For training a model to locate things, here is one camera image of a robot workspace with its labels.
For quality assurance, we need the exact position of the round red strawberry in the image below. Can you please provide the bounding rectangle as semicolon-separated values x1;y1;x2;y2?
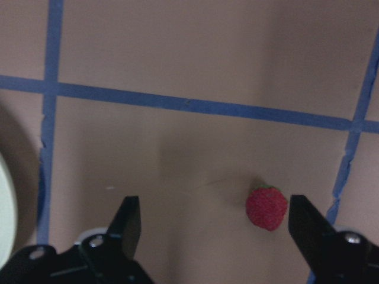
245;185;288;231

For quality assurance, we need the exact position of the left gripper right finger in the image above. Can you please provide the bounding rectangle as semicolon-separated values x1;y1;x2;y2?
288;195;378;283

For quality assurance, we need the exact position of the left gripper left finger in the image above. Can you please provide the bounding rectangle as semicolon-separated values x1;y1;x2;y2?
78;196;141;263

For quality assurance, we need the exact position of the light green plate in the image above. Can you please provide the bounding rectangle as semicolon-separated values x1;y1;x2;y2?
1;155;18;267

